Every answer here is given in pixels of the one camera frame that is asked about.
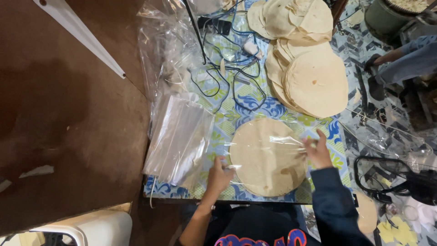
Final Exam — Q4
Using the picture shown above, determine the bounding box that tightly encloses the person's right hand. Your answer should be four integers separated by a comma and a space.
302, 129, 333, 170

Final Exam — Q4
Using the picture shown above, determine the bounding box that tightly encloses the person's left hand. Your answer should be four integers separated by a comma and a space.
204, 156, 236, 203

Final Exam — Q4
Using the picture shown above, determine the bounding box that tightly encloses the bagged tortilla stack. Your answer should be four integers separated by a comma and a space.
229, 118, 308, 197

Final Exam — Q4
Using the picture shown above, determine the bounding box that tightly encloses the stack of clear plastic bags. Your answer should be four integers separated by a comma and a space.
143, 95, 215, 188

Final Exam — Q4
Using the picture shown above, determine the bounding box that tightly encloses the floral blue green tablecloth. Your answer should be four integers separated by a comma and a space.
143, 0, 352, 204

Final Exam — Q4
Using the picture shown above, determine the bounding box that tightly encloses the tall tortilla stack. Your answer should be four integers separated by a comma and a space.
265, 38, 349, 119

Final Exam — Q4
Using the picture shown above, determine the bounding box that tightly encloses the clear plastic sheet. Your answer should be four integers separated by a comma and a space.
341, 111, 435, 163

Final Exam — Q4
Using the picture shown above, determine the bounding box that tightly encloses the person's black printed shirt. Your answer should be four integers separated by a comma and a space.
204, 204, 322, 246

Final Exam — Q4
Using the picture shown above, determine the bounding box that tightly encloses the single tortilla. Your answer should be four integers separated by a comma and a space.
354, 191, 378, 235

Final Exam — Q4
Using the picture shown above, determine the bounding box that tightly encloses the black fan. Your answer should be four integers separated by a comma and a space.
353, 155, 437, 206

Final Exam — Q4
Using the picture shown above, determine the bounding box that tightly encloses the white charger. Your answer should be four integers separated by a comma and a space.
243, 41, 264, 61

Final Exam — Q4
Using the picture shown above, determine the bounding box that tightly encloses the yellow paper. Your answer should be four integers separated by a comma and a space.
377, 215, 418, 246

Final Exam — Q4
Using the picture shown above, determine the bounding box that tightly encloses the loose pile of tortillas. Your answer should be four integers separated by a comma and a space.
247, 0, 334, 42

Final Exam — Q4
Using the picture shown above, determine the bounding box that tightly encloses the large crumpled clear plastic bag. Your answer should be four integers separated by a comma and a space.
137, 0, 207, 103

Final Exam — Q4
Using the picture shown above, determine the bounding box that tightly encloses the black stand pole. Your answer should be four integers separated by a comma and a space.
183, 0, 208, 65

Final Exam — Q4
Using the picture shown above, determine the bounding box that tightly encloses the black power adapter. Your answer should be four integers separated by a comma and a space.
198, 16, 232, 36

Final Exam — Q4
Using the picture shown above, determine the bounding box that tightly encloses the green pot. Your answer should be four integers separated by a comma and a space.
364, 0, 431, 44

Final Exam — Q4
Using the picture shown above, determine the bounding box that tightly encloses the white plastic chair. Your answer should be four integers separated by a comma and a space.
0, 208, 133, 246

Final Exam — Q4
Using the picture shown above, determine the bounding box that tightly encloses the white strip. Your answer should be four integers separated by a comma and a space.
33, 0, 126, 79

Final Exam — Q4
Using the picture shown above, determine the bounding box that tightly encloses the black cable tangle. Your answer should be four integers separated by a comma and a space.
187, 51, 267, 114

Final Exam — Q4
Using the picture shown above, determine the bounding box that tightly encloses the blue cable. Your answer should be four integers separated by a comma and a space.
201, 0, 262, 65

